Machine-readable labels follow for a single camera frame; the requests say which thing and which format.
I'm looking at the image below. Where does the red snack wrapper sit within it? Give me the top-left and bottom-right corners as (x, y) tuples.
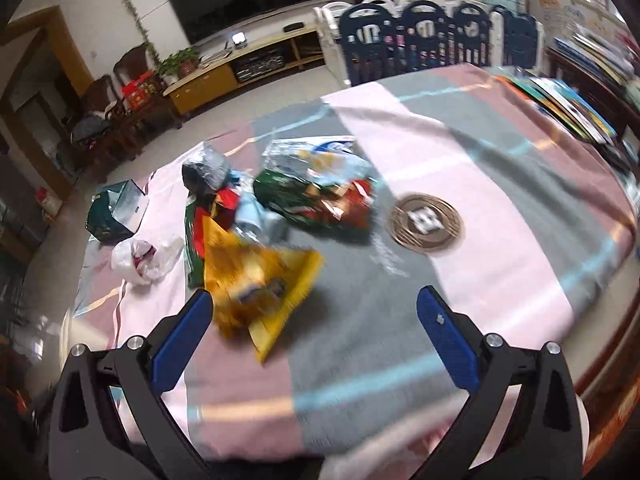
(193, 188), (240, 242)

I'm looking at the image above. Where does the dark green tissue box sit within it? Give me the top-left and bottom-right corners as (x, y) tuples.
(85, 180), (149, 245)

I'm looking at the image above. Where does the potted green plant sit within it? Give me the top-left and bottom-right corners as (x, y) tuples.
(156, 47), (200, 79)

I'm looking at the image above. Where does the clear blue printed wrapper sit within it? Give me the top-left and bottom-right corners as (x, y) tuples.
(262, 136), (374, 185)

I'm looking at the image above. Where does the wooden tv cabinet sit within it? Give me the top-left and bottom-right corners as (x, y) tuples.
(163, 26), (324, 116)

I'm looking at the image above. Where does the grey black plastic bag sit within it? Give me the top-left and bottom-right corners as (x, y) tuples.
(181, 144), (231, 197)

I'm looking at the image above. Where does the striped pink grey tablecloth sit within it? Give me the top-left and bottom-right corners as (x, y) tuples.
(69, 63), (637, 461)

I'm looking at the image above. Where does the dark wooden armchair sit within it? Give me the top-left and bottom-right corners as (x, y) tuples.
(113, 44), (154, 90)
(70, 75), (142, 181)

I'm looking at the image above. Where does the stack of books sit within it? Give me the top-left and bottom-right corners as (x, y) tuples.
(501, 32), (639, 176)

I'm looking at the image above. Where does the yellow chip bag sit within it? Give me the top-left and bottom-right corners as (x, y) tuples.
(203, 218), (323, 363)

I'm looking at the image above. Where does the blue white baby fence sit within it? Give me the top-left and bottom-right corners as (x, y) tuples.
(314, 0), (544, 87)

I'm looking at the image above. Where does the green snack wrapper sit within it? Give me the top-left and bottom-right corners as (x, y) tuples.
(184, 194), (206, 289)

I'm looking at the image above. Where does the green red foil snack bag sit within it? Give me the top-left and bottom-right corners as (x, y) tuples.
(253, 169), (374, 230)

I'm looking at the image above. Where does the red gift box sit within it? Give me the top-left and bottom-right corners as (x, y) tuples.
(122, 70), (163, 110)

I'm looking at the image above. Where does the white plastic bag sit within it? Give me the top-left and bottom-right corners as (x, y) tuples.
(111, 237), (184, 286)

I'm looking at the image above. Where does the light blue face mask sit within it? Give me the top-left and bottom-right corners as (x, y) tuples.
(229, 170), (288, 246)

